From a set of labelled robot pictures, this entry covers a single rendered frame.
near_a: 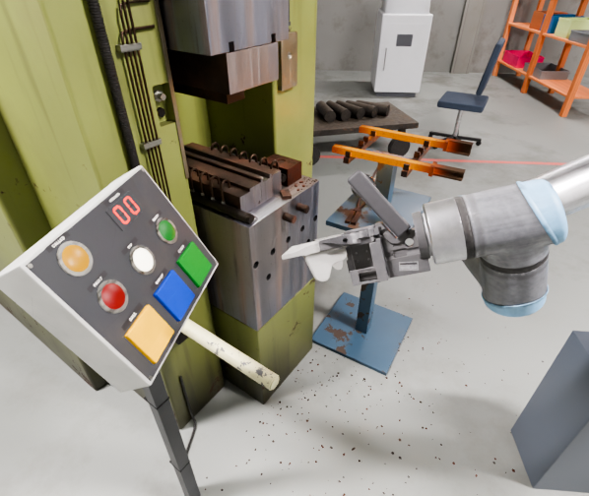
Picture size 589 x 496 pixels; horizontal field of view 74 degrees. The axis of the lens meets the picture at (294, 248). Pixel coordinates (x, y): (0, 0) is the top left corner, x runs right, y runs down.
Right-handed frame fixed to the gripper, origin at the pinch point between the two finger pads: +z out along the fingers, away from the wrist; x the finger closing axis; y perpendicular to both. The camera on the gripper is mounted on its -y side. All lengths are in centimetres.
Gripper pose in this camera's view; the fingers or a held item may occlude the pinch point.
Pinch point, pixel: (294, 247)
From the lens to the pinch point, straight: 62.7
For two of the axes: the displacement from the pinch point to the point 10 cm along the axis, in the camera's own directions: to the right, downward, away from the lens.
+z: -9.3, 2.0, 3.0
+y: 2.2, 9.8, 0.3
